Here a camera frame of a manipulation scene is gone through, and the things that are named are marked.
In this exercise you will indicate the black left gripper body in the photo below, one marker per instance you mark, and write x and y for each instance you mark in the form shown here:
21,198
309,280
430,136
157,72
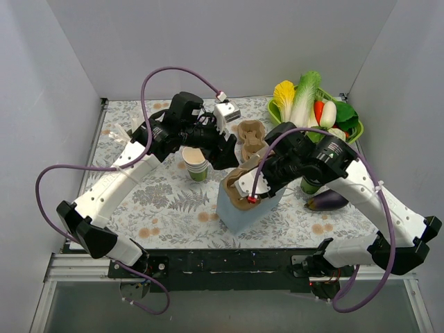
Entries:
219,146

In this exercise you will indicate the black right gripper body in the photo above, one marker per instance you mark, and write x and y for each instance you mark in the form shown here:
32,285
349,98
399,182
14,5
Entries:
272,182

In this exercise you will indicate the stack of paper cups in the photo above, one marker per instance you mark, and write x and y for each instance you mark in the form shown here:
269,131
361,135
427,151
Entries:
195,163

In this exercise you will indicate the green paper coffee cup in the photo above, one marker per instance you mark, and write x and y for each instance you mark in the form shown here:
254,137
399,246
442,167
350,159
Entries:
309,187

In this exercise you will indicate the single brown pulp carrier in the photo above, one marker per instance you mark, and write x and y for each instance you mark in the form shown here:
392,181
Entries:
238,185

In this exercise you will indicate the white paper carry bag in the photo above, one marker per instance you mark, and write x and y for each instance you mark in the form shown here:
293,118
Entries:
236,212

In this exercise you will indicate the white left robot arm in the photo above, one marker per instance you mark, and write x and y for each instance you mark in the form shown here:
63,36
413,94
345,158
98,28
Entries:
87,217

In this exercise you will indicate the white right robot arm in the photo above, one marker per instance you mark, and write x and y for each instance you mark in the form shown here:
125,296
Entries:
400,243

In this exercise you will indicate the brown pulp cup carrier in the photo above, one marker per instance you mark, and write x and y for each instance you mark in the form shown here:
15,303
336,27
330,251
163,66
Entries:
251,134

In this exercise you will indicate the green toy napa cabbage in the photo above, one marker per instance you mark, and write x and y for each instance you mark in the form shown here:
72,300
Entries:
304,99

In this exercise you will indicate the small green toy cabbage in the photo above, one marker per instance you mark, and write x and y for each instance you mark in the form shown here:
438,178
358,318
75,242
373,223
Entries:
337,132

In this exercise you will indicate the white toy radish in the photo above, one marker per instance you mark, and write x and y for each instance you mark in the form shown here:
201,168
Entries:
328,117

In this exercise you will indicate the green plastic basket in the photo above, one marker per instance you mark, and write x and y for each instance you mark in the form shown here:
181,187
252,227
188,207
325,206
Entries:
354,134

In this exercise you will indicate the orange toy carrot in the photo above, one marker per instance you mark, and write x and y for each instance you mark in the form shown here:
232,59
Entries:
318,110

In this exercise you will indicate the purple toy eggplant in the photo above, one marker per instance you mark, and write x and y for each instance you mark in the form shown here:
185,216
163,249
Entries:
326,201

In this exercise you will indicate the green toy leafy vegetable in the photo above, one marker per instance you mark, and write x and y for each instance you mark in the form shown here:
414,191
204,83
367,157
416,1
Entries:
346,118

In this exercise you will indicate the yellow toy cabbage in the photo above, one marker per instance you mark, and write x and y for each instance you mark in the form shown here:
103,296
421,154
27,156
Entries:
283,97

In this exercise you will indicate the floral patterned table mat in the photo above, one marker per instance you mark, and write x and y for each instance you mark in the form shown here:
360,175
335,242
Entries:
167,209

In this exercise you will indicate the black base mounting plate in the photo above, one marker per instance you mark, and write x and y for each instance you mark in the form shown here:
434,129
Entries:
229,269

